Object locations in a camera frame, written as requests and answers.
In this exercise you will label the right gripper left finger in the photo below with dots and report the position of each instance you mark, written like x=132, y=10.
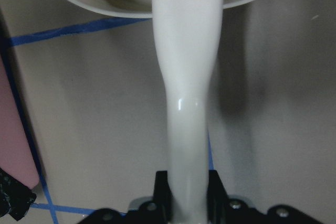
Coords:
x=162, y=194

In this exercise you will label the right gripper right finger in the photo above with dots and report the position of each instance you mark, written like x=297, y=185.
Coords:
x=217, y=198

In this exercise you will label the beige hand brush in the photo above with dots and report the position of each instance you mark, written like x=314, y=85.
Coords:
x=186, y=35

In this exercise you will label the black lined trash bin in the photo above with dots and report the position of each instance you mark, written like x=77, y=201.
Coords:
x=19, y=175

